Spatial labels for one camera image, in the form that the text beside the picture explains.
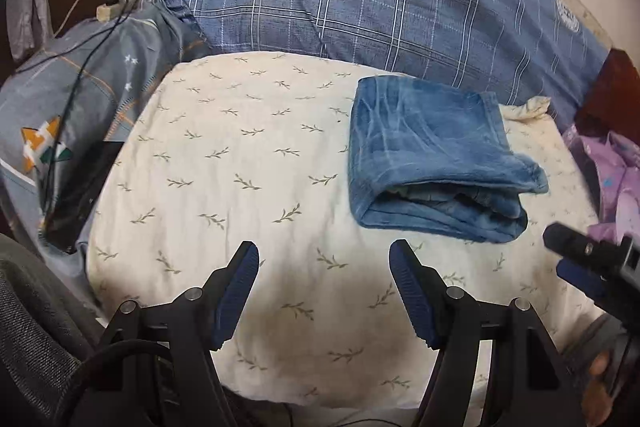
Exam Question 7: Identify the person's grey trousers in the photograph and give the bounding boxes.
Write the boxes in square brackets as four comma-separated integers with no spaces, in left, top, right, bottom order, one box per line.
[0,232,116,427]

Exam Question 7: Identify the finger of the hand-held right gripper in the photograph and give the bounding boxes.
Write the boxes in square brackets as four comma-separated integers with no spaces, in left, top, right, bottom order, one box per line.
[556,258,611,308]
[544,223,626,271]

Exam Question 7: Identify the grey patterned pillow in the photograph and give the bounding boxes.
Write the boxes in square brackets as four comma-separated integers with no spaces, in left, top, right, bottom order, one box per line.
[0,0,213,308]

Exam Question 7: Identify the blue denim pants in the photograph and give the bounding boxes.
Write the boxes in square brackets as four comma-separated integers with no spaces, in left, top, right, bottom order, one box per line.
[347,76,551,244]

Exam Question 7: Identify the purple printed cloth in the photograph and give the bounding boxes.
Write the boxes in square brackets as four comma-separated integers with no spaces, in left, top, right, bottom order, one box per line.
[561,124,640,248]

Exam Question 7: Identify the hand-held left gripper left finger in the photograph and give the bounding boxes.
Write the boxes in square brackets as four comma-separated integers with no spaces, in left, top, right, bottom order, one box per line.
[70,241,261,427]

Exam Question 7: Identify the black tablet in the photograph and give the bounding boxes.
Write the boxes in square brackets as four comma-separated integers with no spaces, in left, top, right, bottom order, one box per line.
[42,141,126,253]

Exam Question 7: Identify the person's right hand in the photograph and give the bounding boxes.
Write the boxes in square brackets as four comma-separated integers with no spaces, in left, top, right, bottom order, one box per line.
[587,349,614,409]

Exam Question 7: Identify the dark red wooden bed frame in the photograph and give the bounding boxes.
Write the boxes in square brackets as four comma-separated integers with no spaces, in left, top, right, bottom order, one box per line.
[575,49,640,142]

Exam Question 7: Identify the cream leaf-print pillow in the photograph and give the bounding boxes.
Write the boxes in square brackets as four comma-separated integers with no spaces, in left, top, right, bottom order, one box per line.
[85,52,606,410]

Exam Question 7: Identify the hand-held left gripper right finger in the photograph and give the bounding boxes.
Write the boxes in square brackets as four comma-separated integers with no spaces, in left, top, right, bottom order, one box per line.
[389,239,586,427]

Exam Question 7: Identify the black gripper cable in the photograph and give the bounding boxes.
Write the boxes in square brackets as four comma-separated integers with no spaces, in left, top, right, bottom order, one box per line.
[55,339,171,427]

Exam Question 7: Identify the grey hanging cloth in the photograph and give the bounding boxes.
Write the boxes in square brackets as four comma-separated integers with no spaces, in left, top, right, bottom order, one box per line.
[7,0,56,62]

